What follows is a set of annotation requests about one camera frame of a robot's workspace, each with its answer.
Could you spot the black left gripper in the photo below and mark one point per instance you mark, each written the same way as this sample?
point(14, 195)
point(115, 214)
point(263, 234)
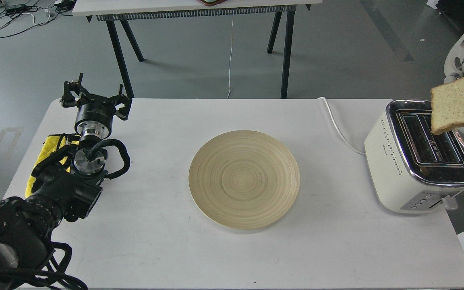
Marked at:
point(95, 114)

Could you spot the slice of brown bread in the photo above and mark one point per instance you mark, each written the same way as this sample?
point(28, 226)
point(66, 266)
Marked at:
point(447, 104)

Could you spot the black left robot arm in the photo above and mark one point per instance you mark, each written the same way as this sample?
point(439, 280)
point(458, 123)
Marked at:
point(66, 185)

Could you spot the white chrome toaster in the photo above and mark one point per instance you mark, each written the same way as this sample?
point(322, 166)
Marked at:
point(413, 170)

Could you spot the yellow cloth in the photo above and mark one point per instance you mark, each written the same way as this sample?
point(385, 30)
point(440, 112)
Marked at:
point(52, 144)

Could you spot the white background table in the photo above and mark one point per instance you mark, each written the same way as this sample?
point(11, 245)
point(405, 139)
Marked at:
point(123, 11)

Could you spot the brown object on background table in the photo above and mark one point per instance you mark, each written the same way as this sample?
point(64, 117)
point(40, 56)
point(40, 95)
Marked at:
point(211, 2)

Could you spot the round wooden plate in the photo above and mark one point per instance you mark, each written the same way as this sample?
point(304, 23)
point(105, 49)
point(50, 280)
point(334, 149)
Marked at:
point(244, 179)

